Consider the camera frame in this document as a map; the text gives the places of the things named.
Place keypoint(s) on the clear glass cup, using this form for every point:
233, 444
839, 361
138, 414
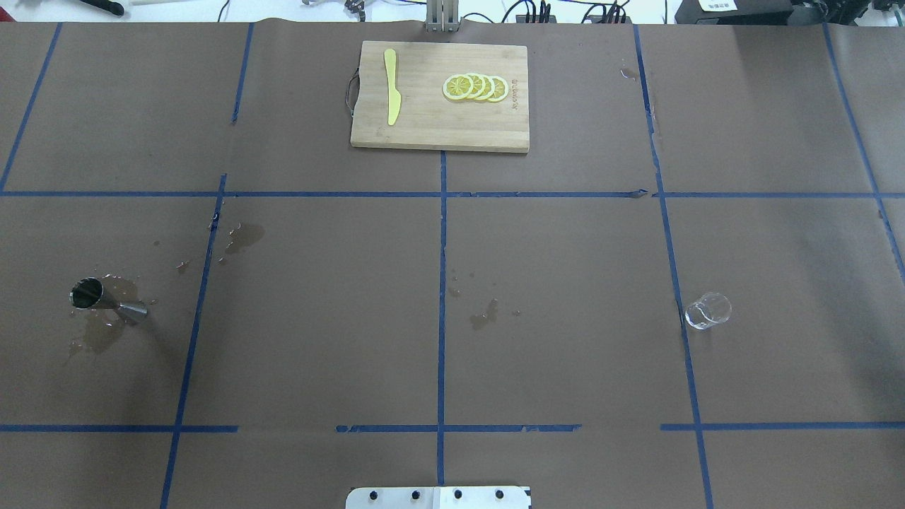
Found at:
707, 311

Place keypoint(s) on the steel double jigger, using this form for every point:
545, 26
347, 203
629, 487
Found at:
90, 294

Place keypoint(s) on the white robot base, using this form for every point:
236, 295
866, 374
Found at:
440, 497

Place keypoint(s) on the wooden cutting board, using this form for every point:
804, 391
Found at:
427, 119

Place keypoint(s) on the yellow plastic knife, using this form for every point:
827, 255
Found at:
394, 97

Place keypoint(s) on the lemon slices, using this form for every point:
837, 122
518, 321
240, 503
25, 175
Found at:
476, 87

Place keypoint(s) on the aluminium frame post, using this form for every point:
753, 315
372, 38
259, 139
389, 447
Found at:
442, 16

